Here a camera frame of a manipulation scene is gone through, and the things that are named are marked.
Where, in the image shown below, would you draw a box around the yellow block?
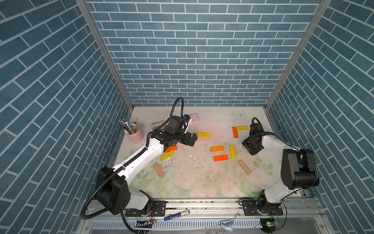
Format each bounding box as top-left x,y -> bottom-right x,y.
236,126 -> 249,131
160,151 -> 175,161
197,132 -> 210,138
229,145 -> 237,159

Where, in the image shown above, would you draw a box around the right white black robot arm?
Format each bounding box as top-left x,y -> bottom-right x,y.
242,117 -> 319,210

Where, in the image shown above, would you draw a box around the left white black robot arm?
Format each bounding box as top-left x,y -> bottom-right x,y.
95,131 -> 198,215

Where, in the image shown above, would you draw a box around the colourful marker box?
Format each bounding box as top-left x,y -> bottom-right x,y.
151,120 -> 165,131

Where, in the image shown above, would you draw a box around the wooden block right low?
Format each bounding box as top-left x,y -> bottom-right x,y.
238,160 -> 252,175

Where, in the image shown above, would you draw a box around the pink pen cup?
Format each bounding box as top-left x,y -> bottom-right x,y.
124,123 -> 144,144

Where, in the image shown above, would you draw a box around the pink pencil case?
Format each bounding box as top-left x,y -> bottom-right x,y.
189,113 -> 201,126

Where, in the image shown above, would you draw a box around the orange block centre low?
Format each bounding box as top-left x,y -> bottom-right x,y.
213,155 -> 228,162

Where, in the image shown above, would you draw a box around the wooden block left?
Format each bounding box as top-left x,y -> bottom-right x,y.
153,163 -> 165,178

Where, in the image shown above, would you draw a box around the pens in cup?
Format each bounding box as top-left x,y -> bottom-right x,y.
119,118 -> 139,135

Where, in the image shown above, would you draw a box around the light orange block centre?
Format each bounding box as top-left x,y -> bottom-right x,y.
210,146 -> 225,152

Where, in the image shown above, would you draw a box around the green lit circuit board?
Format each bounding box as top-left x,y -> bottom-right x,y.
260,218 -> 279,234

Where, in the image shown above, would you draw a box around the clear plastic bag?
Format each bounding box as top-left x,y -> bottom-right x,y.
205,219 -> 234,234

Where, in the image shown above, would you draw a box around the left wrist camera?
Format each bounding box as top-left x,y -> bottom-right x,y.
165,115 -> 191,135

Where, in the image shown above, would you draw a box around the left black corrugated cable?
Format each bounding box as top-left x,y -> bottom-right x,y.
80,97 -> 185,220

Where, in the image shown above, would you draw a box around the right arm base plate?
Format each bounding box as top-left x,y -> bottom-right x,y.
238,199 -> 283,216

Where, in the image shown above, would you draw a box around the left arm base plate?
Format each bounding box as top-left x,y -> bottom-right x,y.
125,200 -> 166,217

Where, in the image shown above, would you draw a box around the blue screwdriver on rail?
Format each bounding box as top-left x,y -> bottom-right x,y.
164,210 -> 190,221

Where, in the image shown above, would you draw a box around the aluminium front rail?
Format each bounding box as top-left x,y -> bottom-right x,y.
78,197 -> 328,229

